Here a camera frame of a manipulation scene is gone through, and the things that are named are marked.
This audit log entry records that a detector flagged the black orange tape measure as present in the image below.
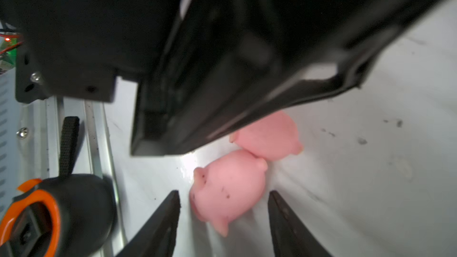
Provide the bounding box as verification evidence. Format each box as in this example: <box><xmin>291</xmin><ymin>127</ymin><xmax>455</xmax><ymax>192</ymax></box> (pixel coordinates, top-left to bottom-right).
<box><xmin>1</xmin><ymin>117</ymin><xmax>116</xmax><ymax>257</ymax></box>

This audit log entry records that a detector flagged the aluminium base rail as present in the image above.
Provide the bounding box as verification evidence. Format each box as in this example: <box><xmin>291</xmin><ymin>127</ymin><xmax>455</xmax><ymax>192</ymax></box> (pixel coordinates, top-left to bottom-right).
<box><xmin>1</xmin><ymin>69</ymin><xmax>127</xmax><ymax>257</ymax></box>

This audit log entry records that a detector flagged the pink piglet toy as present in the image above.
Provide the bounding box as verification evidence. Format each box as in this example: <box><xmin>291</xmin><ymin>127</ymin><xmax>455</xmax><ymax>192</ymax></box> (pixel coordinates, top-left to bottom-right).
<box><xmin>189</xmin><ymin>150</ymin><xmax>268</xmax><ymax>237</ymax></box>
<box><xmin>229</xmin><ymin>111</ymin><xmax>303</xmax><ymax>161</ymax></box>

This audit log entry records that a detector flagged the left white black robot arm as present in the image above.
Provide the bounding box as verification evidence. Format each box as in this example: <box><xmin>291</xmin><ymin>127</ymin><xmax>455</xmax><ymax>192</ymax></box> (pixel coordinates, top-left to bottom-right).
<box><xmin>1</xmin><ymin>0</ymin><xmax>441</xmax><ymax>156</ymax></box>

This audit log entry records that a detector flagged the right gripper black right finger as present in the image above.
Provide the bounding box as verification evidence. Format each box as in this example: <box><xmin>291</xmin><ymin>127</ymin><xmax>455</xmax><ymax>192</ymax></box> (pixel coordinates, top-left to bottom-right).
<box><xmin>268</xmin><ymin>190</ymin><xmax>331</xmax><ymax>257</ymax></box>

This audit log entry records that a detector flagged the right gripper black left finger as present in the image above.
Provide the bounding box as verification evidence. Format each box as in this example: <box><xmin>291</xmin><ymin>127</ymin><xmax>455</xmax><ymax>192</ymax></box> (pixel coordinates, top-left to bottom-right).
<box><xmin>117</xmin><ymin>190</ymin><xmax>180</xmax><ymax>257</ymax></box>

